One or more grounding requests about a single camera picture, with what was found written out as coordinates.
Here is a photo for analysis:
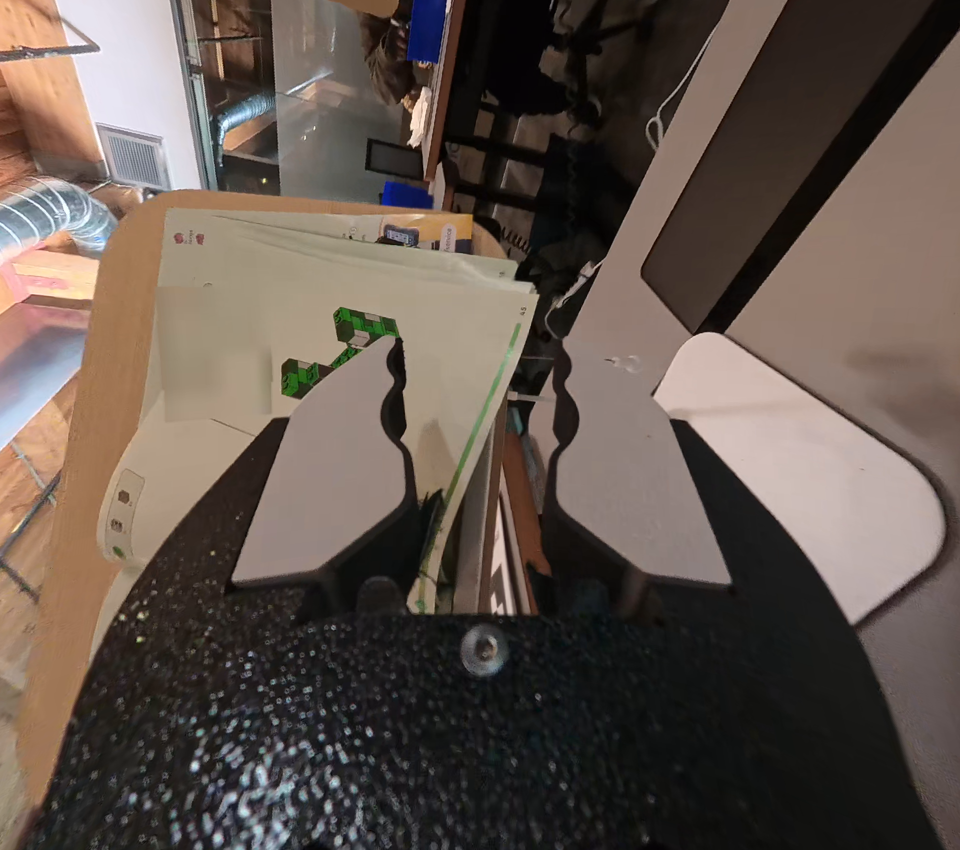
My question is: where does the silver flexible air duct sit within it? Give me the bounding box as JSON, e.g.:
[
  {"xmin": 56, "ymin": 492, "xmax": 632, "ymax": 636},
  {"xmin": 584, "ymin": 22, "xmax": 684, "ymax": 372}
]
[
  {"xmin": 212, "ymin": 92, "xmax": 277, "ymax": 170},
  {"xmin": 0, "ymin": 178, "xmax": 120, "ymax": 260}
]

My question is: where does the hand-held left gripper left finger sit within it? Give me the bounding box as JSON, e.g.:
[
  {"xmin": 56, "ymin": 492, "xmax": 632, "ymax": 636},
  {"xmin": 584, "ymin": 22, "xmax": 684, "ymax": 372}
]
[{"xmin": 231, "ymin": 336, "xmax": 420, "ymax": 596}]

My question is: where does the lego instruction booklet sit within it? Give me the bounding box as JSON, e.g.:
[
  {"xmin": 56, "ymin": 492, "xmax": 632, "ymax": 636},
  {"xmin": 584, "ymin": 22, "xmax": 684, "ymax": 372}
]
[{"xmin": 96, "ymin": 208, "xmax": 541, "ymax": 614}]

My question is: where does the blue plastic bin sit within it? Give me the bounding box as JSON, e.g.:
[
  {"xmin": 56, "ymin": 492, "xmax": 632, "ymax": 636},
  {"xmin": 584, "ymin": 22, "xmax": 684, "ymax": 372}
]
[
  {"xmin": 407, "ymin": 0, "xmax": 453, "ymax": 68},
  {"xmin": 381, "ymin": 181, "xmax": 438, "ymax": 210}
]

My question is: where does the black monitor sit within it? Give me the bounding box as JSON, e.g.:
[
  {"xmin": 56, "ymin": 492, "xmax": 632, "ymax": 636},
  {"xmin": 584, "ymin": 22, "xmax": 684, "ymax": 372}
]
[{"xmin": 365, "ymin": 138, "xmax": 422, "ymax": 180}]

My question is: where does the white cable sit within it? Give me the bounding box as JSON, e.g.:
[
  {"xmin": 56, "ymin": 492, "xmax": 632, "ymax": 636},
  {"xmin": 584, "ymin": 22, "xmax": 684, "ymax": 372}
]
[{"xmin": 546, "ymin": 0, "xmax": 751, "ymax": 338}]

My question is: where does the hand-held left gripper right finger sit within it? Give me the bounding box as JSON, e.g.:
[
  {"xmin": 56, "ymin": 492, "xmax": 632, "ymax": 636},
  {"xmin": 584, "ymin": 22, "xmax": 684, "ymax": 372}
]
[{"xmin": 540, "ymin": 343, "xmax": 734, "ymax": 614}]

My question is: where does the white vent grille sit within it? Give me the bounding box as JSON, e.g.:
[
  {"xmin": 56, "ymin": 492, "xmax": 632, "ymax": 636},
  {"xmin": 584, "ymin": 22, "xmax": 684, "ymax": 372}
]
[{"xmin": 96, "ymin": 124, "xmax": 171, "ymax": 192}]

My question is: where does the wooden desk with black legs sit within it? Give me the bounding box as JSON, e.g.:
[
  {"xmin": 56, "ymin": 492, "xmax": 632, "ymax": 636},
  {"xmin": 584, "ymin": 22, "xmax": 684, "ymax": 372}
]
[{"xmin": 421, "ymin": 0, "xmax": 646, "ymax": 191}]

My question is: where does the white crumpled paper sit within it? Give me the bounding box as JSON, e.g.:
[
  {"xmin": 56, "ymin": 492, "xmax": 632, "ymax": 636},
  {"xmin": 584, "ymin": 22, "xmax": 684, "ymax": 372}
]
[{"xmin": 407, "ymin": 87, "xmax": 438, "ymax": 150}]

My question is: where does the yellow leaflet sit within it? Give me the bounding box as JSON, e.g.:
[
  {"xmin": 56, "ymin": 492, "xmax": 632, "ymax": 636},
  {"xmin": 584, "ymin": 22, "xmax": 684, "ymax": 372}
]
[{"xmin": 378, "ymin": 214, "xmax": 475, "ymax": 257}]

